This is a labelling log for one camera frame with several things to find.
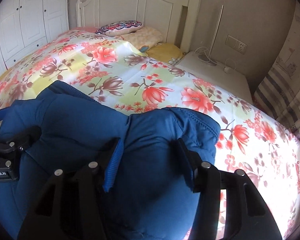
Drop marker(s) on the white nightstand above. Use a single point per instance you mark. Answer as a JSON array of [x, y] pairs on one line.
[[219, 75]]

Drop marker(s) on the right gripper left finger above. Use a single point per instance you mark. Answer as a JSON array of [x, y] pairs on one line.
[[73, 204]]

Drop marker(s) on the yellow pillow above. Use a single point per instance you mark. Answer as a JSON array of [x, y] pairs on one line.
[[166, 52]]

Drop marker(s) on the patterned decorative pillow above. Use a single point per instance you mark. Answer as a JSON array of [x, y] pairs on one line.
[[119, 28]]

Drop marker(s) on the white wooden headboard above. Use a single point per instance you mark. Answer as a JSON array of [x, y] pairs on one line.
[[175, 19]]

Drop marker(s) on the blue quilted down jacket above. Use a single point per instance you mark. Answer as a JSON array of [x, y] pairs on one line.
[[149, 198]]

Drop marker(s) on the slim white desk lamp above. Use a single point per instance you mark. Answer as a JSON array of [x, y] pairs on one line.
[[206, 55]]

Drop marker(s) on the striped patterned curtain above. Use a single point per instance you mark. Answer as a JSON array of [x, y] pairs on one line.
[[278, 94]]

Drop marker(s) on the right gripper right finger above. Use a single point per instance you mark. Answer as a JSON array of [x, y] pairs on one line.
[[247, 214]]

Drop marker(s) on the floral bed sheet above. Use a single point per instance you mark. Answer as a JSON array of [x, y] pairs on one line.
[[114, 73]]

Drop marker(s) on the beige floral pillow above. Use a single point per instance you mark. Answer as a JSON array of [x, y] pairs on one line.
[[144, 38]]

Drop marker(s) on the white wardrobe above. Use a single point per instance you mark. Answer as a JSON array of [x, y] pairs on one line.
[[26, 25]]

